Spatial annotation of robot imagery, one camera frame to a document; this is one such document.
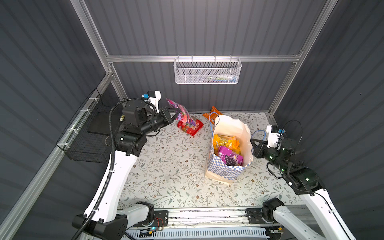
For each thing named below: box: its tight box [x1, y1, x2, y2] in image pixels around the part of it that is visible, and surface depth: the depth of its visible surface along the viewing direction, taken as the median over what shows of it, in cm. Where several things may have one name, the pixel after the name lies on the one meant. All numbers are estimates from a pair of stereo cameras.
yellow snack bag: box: [213, 134, 242, 156], surface depth 84 cm
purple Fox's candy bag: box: [165, 97, 197, 128], surface depth 64 cm
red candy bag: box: [177, 119, 204, 136], surface depth 108 cm
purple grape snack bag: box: [218, 146, 244, 167], surface depth 78 cm
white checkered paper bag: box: [205, 112, 254, 184], surface depth 80 cm
